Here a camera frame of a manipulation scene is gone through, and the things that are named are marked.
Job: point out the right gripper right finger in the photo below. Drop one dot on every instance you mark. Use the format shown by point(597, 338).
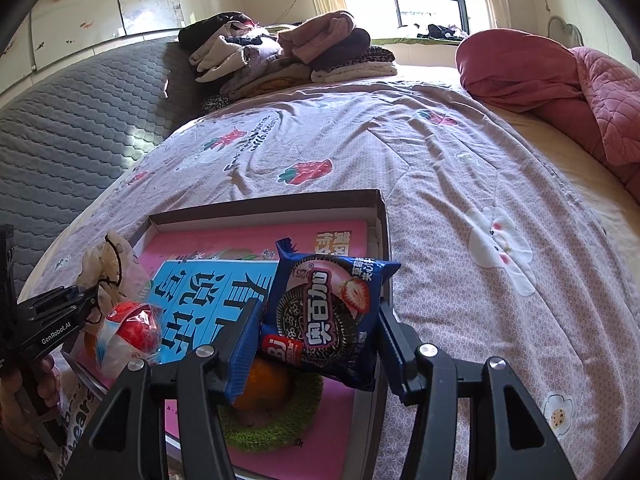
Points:
point(509, 437)

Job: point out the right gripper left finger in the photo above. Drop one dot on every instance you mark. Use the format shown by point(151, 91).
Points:
point(125, 438)

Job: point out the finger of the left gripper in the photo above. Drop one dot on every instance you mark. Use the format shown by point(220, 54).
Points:
point(87, 315)
point(86, 297)

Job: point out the red-blue egg toy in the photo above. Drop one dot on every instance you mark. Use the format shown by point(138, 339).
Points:
point(130, 331)

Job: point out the orange mandarin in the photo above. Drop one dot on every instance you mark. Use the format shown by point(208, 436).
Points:
point(266, 386)
point(90, 347)

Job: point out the green fuzzy scrunchie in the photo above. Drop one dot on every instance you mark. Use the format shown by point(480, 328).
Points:
point(266, 431)

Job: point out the blue Oreo cookie packet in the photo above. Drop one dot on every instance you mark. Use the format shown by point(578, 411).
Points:
point(321, 313)

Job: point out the person's left hand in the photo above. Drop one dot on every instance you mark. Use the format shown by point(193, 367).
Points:
point(17, 414)

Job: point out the orange mandarin in tray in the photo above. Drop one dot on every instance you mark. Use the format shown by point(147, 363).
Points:
point(90, 347)

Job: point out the pink strawberry bedsheet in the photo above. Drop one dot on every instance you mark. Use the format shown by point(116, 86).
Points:
point(499, 254)

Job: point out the grey quilted headboard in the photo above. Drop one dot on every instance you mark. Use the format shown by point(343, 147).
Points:
point(69, 137)

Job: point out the grey cardboard tray box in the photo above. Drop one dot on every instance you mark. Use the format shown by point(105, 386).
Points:
point(342, 441)

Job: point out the pile of folded clothes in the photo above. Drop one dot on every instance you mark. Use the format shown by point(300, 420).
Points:
point(235, 58)

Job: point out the pink quilted blanket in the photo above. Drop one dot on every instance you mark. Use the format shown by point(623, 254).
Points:
point(584, 93)

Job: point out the dark clothes on windowsill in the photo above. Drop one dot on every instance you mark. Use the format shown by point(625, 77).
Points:
point(439, 32)

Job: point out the white heart-shaped chair back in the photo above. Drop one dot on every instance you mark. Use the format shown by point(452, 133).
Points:
point(564, 33)

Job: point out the floral painted wall panel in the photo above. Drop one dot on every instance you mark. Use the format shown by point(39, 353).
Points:
point(54, 29)

